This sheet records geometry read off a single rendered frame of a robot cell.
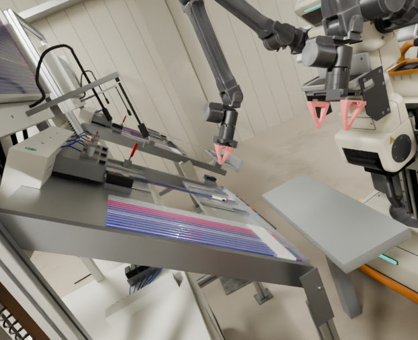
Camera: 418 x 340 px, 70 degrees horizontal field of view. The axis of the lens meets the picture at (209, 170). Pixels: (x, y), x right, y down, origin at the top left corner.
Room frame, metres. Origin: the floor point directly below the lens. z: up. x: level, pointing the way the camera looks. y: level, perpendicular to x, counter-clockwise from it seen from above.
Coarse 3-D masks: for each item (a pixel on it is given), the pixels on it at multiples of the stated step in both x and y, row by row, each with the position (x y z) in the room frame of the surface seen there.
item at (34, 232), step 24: (0, 216) 0.51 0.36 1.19; (24, 216) 0.52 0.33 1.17; (24, 240) 0.51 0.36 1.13; (48, 240) 0.52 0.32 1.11; (72, 240) 0.52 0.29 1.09; (96, 240) 0.53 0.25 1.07; (120, 240) 0.53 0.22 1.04; (144, 240) 0.54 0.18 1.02; (168, 240) 0.55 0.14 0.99; (144, 264) 0.54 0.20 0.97; (168, 264) 0.54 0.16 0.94; (192, 264) 0.55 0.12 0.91; (216, 264) 0.56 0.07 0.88; (240, 264) 0.57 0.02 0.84; (264, 264) 0.58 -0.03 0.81; (288, 264) 0.58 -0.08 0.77
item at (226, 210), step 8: (184, 184) 1.20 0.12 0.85; (192, 184) 1.21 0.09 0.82; (208, 192) 1.14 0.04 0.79; (216, 192) 1.17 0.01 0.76; (224, 192) 1.19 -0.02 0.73; (200, 200) 0.98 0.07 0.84; (208, 200) 1.01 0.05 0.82; (216, 200) 1.04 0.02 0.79; (232, 200) 1.09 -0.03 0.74; (208, 208) 0.91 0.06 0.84; (216, 208) 0.93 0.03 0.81; (224, 208) 0.96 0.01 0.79; (232, 208) 0.99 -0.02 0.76; (240, 208) 1.02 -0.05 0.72; (216, 216) 0.85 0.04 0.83; (224, 216) 0.87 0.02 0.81; (232, 216) 0.89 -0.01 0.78; (240, 216) 0.92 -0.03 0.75; (248, 216) 0.94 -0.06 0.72; (256, 224) 0.87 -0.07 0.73
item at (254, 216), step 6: (222, 186) 1.26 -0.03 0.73; (228, 192) 1.18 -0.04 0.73; (234, 198) 1.11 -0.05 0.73; (240, 204) 1.04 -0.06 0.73; (246, 210) 0.98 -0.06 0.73; (252, 210) 0.95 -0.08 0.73; (252, 216) 0.93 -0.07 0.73; (258, 216) 0.90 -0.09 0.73; (258, 222) 0.88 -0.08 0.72; (264, 222) 0.85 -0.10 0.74; (270, 228) 0.81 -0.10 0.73; (276, 234) 0.77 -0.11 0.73; (282, 240) 0.73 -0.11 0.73; (288, 240) 0.72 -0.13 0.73; (288, 246) 0.70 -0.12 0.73; (294, 246) 0.68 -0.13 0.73; (300, 252) 0.65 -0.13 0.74; (306, 258) 0.62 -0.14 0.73
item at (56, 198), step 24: (120, 168) 1.14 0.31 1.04; (24, 192) 0.66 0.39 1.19; (48, 192) 0.69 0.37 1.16; (72, 192) 0.73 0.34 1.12; (96, 192) 0.78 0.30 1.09; (120, 192) 0.83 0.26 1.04; (144, 192) 0.90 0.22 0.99; (48, 216) 0.56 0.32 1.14; (72, 216) 0.59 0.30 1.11; (96, 216) 0.62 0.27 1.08
